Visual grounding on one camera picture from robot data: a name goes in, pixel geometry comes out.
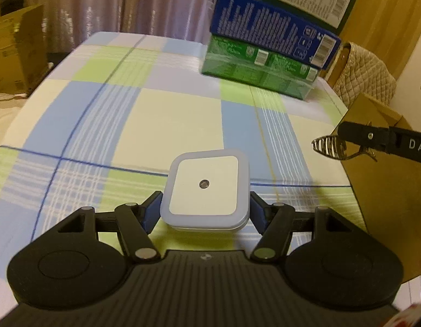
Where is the cardboard box on floor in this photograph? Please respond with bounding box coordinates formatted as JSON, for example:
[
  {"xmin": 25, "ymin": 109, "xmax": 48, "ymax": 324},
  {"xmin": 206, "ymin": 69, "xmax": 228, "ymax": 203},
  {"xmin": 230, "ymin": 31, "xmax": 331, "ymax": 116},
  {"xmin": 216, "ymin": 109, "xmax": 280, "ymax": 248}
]
[{"xmin": 0, "ymin": 4, "xmax": 49, "ymax": 95}]

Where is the white square night light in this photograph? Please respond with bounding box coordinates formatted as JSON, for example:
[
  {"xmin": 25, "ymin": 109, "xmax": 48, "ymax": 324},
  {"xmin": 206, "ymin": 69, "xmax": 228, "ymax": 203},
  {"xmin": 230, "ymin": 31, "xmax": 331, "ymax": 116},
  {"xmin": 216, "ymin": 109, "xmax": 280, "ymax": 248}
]
[{"xmin": 160, "ymin": 149, "xmax": 250, "ymax": 231}]

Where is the blue box middle of stack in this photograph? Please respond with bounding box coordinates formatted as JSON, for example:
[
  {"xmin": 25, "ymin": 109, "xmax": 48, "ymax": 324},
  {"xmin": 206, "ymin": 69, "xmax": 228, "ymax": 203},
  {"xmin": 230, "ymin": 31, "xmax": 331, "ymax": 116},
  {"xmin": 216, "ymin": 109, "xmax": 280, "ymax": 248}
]
[{"xmin": 210, "ymin": 0, "xmax": 341, "ymax": 69}]

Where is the pink curtain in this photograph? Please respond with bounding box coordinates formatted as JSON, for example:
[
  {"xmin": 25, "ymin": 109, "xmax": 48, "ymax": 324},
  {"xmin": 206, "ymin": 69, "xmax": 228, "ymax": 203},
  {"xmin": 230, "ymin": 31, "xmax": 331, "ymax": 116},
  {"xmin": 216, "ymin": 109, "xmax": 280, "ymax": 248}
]
[{"xmin": 25, "ymin": 0, "xmax": 209, "ymax": 52}]

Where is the chair with quilted cover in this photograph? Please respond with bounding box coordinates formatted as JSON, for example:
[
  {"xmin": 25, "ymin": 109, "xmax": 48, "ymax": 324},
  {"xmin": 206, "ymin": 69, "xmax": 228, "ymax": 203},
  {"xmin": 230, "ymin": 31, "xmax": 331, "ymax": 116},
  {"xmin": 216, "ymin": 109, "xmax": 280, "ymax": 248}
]
[{"xmin": 325, "ymin": 42, "xmax": 396, "ymax": 108}]

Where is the green box bottom of stack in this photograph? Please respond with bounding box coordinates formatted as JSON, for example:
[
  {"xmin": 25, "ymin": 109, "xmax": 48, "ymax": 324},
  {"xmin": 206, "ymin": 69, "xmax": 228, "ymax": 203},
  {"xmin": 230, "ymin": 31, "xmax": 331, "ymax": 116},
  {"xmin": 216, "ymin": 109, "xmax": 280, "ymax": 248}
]
[{"xmin": 201, "ymin": 35, "xmax": 319, "ymax": 100}]

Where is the plaid tablecloth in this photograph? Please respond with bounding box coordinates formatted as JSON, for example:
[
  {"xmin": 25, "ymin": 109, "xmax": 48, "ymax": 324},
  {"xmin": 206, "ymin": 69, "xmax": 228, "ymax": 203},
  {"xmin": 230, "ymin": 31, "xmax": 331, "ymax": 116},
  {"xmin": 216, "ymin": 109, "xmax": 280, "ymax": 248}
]
[{"xmin": 0, "ymin": 32, "xmax": 363, "ymax": 319}]

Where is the black white striped hair clip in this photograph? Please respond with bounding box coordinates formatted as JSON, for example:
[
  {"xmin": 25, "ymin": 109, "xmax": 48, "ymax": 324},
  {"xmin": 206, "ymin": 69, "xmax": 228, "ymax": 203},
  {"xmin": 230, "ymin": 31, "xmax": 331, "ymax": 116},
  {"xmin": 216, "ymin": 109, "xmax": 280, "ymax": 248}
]
[{"xmin": 312, "ymin": 135, "xmax": 377, "ymax": 161}]

